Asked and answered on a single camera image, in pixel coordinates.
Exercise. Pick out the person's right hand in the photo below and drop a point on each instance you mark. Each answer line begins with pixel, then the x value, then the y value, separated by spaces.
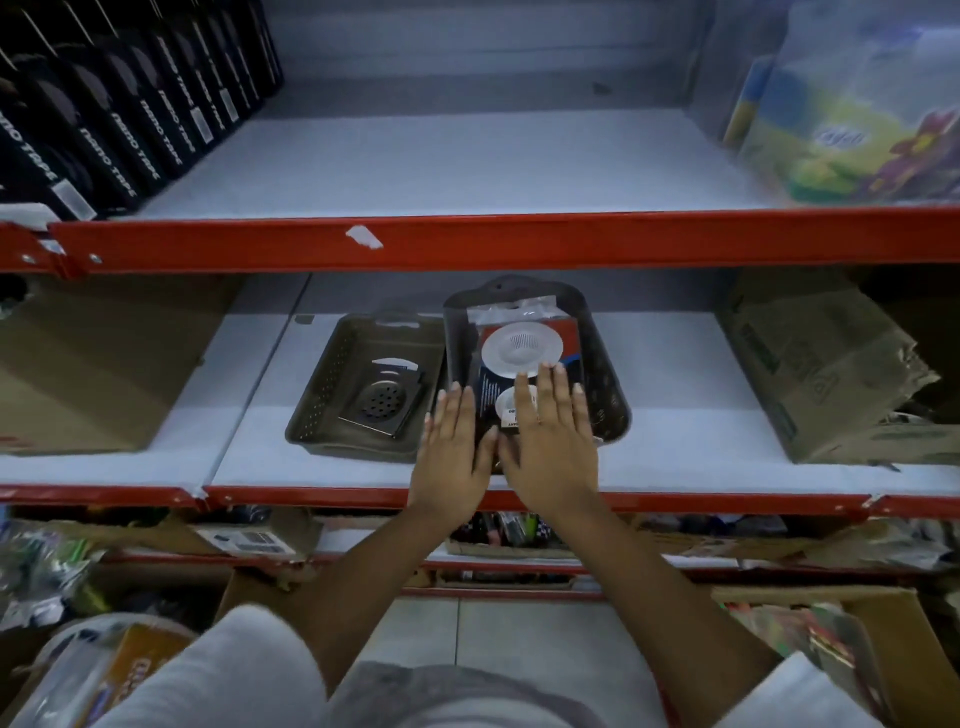
pixel 555 457

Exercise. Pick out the flat brown cardboard box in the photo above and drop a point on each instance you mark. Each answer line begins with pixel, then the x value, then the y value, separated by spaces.
pixel 97 360

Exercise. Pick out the person's left little finger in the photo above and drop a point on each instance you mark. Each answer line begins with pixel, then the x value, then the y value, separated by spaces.
pixel 427 433

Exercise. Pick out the crumpled brown cardboard box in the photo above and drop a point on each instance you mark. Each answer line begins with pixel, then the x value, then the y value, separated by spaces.
pixel 825 375

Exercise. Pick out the row of black tape packets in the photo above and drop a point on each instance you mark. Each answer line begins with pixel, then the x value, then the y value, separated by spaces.
pixel 112 112

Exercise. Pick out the white sink strainer packet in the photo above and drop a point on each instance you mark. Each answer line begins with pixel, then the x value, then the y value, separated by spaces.
pixel 517 345

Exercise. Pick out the white curved strainer piece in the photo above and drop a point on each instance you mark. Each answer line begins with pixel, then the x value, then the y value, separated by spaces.
pixel 395 364

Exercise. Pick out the open cardboard box with packets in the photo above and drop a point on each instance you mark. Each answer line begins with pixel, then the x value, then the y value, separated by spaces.
pixel 892 645

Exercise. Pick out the person's right little finger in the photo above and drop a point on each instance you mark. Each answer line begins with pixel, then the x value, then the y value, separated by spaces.
pixel 594 442

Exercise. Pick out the grey perforated plastic basket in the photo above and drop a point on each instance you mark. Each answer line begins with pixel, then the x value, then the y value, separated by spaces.
pixel 330 390

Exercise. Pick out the colourful plastic-wrapped pack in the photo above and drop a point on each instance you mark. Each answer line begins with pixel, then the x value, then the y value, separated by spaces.
pixel 847 112

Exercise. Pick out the red shelf beam with torn label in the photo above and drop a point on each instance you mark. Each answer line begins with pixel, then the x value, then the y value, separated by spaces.
pixel 525 240

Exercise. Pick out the person's left forearm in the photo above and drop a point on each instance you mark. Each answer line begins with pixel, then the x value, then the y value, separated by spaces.
pixel 360 592

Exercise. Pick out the person's right forearm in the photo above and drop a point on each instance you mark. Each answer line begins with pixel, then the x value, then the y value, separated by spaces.
pixel 660 600

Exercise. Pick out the person's left middle finger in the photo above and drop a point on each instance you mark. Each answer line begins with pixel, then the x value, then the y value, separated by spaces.
pixel 455 412

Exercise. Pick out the person's left thumb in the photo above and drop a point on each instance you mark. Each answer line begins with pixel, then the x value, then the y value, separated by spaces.
pixel 487 452

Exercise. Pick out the pile of clear plastic packets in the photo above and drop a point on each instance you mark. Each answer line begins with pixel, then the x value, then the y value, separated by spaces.
pixel 37 570

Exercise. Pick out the square metal drain cover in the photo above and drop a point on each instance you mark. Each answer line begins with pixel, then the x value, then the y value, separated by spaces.
pixel 379 405

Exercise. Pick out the person's left hand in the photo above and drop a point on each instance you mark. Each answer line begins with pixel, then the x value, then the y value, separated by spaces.
pixel 450 465

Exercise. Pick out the plastic-wrapped orange box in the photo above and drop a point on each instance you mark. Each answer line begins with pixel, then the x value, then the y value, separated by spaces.
pixel 105 675

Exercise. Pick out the white long-sleeved shirt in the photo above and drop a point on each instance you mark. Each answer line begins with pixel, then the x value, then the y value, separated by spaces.
pixel 240 675

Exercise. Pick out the person's right thumb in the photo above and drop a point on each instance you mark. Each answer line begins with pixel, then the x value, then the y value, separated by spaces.
pixel 511 454

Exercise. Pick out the tray of small dark items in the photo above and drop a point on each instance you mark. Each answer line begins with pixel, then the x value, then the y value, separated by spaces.
pixel 510 532

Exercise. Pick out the cardboard box with white label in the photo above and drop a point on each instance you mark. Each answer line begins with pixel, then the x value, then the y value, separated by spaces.
pixel 255 536

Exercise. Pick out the person's right middle finger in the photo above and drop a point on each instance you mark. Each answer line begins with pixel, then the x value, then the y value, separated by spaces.
pixel 561 397

